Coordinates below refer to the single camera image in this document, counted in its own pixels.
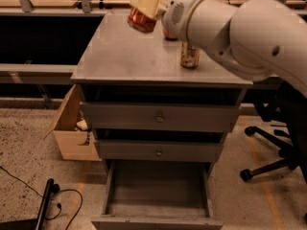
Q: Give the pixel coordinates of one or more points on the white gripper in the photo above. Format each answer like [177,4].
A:
[177,17]

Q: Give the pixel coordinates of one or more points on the grey drawer cabinet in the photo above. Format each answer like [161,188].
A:
[122,65]

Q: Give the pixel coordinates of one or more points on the red apple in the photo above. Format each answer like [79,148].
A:
[168,36]

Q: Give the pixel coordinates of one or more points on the gold soda can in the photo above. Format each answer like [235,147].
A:
[189,56]

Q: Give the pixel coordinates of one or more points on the grey middle drawer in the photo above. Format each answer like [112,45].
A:
[159,151]

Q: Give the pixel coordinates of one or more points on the cardboard box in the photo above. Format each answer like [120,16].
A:
[74,143]

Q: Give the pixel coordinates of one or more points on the black office chair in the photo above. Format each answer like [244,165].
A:
[288,106]

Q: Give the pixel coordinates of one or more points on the grey top drawer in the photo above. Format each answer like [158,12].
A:
[155,116]

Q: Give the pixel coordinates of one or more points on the grey open bottom drawer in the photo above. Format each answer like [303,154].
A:
[154,195]

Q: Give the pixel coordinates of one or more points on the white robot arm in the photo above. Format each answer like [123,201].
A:
[253,41]

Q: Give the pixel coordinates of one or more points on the red coke can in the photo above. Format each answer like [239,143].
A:
[140,21]

